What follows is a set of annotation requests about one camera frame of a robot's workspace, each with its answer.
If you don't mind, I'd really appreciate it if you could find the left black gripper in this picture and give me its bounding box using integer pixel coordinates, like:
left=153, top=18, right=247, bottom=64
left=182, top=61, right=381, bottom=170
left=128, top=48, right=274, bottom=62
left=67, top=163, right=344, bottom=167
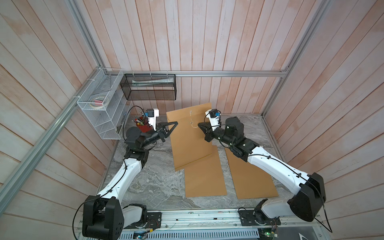
left=140, top=121, right=178, bottom=148

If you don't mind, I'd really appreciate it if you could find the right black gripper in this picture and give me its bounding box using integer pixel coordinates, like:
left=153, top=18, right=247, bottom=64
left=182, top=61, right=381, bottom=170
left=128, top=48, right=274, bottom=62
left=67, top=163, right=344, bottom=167
left=198, top=123, right=236, bottom=150

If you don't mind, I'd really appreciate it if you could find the brown kraft file bag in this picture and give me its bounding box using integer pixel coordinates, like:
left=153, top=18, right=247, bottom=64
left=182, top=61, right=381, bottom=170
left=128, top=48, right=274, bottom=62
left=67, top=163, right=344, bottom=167
left=167, top=103, right=213, bottom=171

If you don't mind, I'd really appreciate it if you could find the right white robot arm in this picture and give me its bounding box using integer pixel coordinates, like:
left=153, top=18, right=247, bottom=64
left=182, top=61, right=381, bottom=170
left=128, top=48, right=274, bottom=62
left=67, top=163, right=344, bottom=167
left=167, top=113, right=326, bottom=223

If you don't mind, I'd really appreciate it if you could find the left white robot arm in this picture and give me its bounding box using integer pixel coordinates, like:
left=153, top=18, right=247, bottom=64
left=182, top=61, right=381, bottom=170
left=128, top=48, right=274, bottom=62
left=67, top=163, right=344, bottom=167
left=81, top=122, right=178, bottom=240

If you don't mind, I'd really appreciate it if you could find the middle brown file bag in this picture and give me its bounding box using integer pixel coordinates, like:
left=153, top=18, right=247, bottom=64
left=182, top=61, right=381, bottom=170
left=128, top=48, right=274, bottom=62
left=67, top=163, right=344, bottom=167
left=184, top=146, right=227, bottom=198

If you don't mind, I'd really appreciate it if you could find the right brown file bag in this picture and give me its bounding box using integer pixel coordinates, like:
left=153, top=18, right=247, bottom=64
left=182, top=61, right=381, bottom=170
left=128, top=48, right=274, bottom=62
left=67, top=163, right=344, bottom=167
left=225, top=149, right=279, bottom=200

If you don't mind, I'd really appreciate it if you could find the red metal pencil bucket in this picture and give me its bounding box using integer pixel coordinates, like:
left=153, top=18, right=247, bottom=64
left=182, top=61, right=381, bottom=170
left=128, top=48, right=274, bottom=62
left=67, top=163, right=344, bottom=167
left=134, top=116, right=153, bottom=133

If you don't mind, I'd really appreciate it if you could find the tape roll on shelf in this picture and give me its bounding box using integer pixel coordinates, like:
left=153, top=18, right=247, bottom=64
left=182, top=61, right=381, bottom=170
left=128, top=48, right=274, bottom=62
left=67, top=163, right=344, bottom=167
left=90, top=96, right=109, bottom=110

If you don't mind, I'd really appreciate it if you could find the black mesh wall basket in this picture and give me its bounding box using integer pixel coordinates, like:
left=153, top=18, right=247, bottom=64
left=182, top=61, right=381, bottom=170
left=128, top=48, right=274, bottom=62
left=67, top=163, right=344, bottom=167
left=120, top=73, right=177, bottom=101

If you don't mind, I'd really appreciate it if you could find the horizontal aluminium wall rail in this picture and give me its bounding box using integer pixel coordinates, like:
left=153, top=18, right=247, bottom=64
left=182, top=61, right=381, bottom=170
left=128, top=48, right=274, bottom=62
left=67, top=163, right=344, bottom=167
left=107, top=69, right=288, bottom=78

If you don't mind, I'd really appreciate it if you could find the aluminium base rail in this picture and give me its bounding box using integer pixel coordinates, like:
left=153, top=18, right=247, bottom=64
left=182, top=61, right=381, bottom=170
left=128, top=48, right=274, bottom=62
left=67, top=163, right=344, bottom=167
left=106, top=209, right=330, bottom=240

